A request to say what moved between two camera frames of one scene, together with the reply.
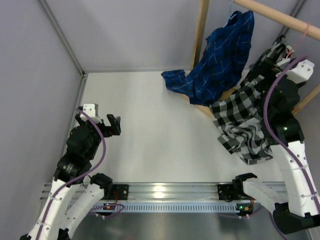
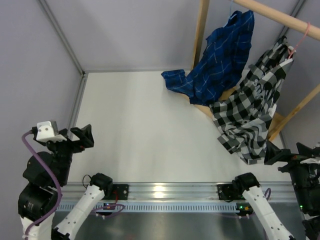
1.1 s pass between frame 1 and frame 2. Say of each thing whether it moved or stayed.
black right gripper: moved
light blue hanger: stayed
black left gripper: moved
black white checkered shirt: stayed
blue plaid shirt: stayed
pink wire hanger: stayed
